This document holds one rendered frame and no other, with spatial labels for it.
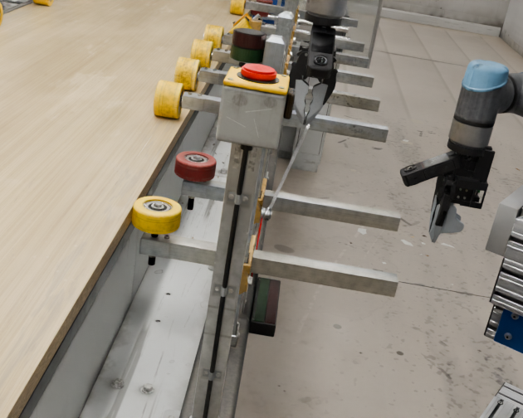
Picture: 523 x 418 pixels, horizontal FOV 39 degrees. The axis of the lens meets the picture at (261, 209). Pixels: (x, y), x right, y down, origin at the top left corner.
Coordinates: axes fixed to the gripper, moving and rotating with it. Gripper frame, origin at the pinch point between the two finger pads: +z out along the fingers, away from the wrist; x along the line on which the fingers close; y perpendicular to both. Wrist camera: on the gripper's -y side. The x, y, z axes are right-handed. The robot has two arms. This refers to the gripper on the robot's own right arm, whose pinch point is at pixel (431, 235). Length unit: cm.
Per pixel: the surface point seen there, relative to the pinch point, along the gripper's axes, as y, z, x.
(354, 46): -13, -12, 123
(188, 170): -49.2, -6.7, -4.2
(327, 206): -21.5, -3.0, -1.7
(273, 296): -29.1, 12.5, -12.8
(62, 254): -60, -7, -45
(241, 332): -33.8, 12.7, -26.8
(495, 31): 223, 78, 881
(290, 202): -28.7, -2.6, -1.7
